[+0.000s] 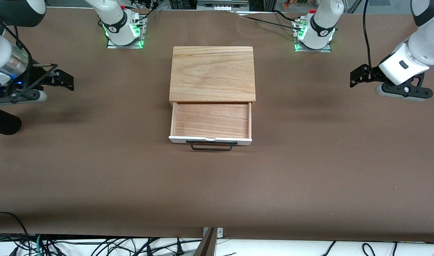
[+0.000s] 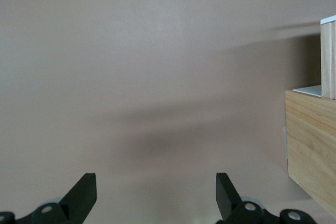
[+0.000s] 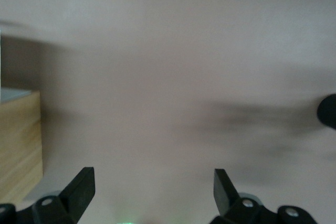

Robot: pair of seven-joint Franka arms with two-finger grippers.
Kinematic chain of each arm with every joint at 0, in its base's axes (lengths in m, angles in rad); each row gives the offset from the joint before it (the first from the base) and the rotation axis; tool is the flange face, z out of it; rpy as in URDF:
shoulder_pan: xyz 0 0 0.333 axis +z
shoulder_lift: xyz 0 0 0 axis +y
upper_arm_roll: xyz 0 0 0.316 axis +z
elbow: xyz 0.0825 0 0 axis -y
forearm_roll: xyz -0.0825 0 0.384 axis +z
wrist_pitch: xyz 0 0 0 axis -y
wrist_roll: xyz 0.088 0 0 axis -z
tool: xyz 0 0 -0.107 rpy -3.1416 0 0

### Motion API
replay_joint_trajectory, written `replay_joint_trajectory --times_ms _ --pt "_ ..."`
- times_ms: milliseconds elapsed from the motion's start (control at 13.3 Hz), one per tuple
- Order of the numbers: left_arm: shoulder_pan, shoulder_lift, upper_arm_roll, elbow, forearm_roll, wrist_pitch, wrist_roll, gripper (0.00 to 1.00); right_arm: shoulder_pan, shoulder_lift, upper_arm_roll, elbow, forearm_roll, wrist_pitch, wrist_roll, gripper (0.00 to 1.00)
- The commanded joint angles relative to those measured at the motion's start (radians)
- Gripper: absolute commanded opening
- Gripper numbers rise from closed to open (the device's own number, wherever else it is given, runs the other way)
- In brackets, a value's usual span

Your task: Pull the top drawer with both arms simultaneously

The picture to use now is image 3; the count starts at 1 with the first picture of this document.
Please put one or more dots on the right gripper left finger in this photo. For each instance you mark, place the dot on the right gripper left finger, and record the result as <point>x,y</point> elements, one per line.
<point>73,203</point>

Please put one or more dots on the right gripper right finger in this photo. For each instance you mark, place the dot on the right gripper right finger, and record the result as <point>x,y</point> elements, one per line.
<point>228,208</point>

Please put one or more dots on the wooden drawer cabinet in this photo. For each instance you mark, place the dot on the wooden drawer cabinet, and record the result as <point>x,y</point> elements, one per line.
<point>18,142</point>

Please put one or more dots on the black rounded cylinder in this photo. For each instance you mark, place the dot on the black rounded cylinder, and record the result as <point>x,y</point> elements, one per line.
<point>328,112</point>

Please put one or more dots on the brown table cover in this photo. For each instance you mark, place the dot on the brown table cover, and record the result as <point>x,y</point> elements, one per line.
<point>168,64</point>

